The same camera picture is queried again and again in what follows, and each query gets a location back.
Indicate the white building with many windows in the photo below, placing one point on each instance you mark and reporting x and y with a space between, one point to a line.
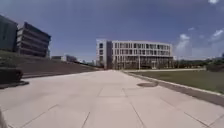
140 53

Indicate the pale concrete slab pavement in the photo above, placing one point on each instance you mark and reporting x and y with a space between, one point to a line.
106 100

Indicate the round manhole cover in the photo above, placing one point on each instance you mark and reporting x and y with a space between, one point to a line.
147 84

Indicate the low grey building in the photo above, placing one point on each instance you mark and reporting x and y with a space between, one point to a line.
68 58

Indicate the sloping bank with steps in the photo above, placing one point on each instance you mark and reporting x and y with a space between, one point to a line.
50 65

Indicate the grey strip beside lawn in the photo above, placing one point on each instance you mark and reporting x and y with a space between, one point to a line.
190 90

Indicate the grass lawn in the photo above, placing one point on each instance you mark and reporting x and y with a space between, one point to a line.
193 78

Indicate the dark layered building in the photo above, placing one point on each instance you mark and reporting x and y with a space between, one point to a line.
33 40

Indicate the dark trimmed hedge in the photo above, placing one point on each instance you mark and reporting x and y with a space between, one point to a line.
10 75

